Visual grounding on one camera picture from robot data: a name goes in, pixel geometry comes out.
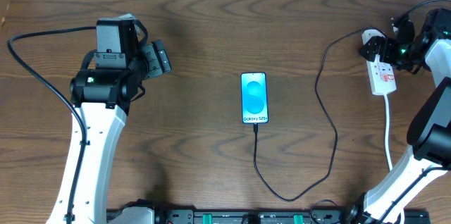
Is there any blue Galaxy smartphone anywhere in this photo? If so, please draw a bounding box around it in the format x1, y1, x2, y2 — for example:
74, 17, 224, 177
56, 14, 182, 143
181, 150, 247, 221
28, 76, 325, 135
240, 72, 269, 124

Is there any black charging cable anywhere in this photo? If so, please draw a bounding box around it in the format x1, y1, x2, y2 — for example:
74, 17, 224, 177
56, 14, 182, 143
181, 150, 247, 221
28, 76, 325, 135
252, 26, 388, 203

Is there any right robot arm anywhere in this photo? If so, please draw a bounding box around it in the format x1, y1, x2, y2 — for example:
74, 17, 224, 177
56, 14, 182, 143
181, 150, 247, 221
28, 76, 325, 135
345, 8, 450, 223

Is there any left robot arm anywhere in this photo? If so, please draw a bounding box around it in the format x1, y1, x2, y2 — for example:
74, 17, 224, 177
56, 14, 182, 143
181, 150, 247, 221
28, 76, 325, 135
48, 14, 171, 223

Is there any white power strip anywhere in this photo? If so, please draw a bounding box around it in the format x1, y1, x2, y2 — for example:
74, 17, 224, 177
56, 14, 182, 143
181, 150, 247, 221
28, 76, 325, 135
362, 30, 397, 98

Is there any white power strip cord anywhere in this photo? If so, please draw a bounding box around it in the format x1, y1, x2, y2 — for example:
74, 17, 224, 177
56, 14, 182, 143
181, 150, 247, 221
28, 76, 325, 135
383, 93, 406, 224

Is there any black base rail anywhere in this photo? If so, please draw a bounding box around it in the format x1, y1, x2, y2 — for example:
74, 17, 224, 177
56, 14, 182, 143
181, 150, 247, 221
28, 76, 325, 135
105, 199, 431, 224

